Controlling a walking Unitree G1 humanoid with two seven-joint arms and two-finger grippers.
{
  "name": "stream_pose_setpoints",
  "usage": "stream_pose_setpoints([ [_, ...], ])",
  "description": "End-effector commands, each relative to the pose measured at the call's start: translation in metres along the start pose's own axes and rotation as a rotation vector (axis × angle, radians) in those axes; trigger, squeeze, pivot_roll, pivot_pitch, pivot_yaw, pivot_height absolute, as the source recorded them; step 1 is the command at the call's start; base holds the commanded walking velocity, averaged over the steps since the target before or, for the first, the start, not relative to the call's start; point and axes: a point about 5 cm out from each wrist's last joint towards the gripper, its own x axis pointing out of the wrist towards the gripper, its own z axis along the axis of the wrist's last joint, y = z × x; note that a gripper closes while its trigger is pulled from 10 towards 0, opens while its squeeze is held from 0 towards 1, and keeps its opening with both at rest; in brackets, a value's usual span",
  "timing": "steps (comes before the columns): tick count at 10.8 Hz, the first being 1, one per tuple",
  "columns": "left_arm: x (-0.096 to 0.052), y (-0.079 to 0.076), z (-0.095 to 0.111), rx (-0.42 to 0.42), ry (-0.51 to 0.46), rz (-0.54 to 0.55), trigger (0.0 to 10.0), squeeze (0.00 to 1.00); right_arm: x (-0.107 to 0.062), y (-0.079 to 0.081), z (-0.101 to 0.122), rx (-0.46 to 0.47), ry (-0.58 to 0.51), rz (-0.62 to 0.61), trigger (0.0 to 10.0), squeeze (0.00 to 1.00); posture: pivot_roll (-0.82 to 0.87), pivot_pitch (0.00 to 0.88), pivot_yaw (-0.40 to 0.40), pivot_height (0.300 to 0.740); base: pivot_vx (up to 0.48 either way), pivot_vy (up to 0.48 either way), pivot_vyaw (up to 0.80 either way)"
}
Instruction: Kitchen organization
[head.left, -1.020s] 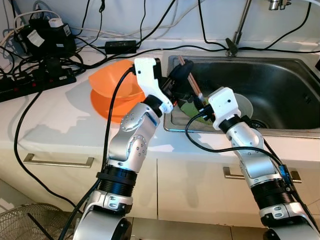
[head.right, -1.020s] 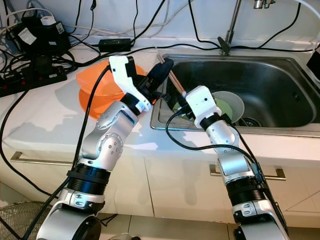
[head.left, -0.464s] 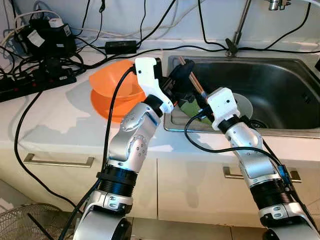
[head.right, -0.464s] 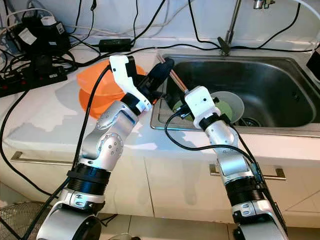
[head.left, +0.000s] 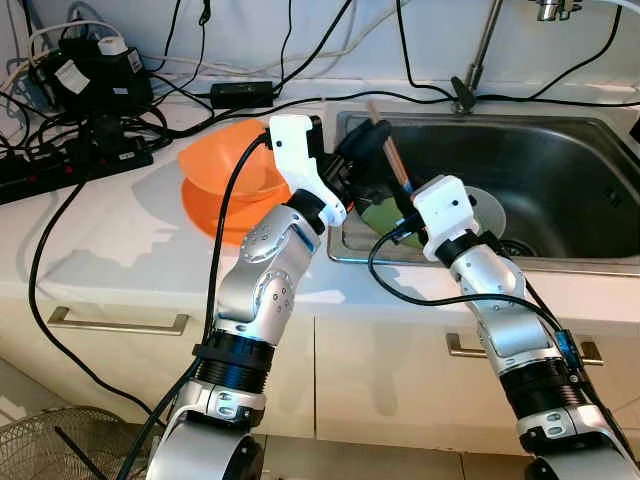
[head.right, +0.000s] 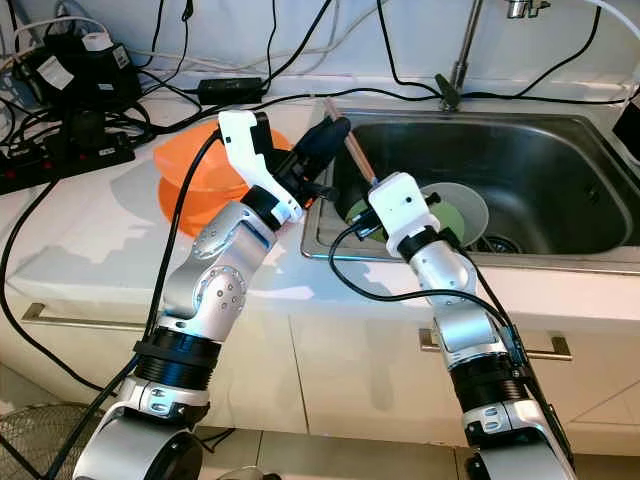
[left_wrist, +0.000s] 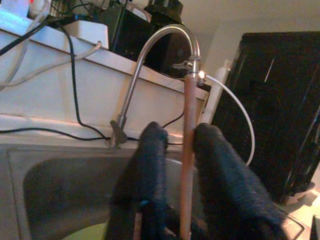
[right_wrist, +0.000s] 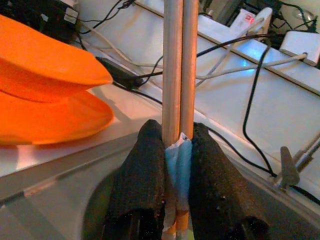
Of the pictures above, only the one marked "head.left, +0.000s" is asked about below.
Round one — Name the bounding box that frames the wooden chopstick with steel tip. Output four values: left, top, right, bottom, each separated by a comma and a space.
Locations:
365, 98, 413, 193

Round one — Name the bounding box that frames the orange plastic bowl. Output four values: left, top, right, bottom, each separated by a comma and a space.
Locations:
178, 118, 293, 201

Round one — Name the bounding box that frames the white kitchen cabinet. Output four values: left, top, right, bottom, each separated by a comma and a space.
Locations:
0, 255, 640, 466

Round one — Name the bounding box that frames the green plate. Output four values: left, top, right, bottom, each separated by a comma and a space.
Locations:
360, 195, 483, 246

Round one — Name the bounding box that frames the translucent white bowl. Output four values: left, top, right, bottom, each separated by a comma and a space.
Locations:
455, 185, 508, 241

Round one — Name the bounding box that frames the sink drain strainer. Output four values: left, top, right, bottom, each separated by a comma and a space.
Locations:
500, 238, 539, 257

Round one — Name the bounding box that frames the slim steel faucet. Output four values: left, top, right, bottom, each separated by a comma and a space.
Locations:
452, 0, 503, 114

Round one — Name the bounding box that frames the black power adapter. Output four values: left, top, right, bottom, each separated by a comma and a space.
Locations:
210, 82, 276, 111

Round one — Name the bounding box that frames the stainless steel sink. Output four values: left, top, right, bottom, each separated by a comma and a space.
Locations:
328, 110, 640, 276

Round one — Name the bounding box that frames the black power strip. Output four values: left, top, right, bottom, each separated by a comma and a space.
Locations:
0, 140, 153, 206

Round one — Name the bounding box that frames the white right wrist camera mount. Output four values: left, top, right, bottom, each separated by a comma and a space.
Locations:
412, 176, 479, 263

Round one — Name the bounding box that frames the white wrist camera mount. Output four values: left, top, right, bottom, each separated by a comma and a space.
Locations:
268, 114, 348, 227
412, 176, 479, 263

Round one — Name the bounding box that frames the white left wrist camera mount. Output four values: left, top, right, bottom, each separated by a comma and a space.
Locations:
268, 114, 348, 227

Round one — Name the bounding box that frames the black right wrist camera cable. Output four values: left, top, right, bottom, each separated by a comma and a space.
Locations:
366, 225, 576, 361

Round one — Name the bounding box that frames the brass cabinet handle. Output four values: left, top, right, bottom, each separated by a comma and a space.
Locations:
445, 333, 604, 366
45, 307, 189, 336

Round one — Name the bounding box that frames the chrome wall tap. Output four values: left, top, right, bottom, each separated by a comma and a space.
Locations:
530, 0, 581, 23

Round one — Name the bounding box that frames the white hose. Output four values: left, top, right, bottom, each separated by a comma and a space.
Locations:
578, 0, 640, 13

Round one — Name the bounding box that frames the black power cable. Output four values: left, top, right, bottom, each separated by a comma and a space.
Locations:
27, 180, 153, 419

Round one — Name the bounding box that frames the grey wire fan guard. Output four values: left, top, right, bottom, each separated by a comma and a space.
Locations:
0, 405, 151, 480

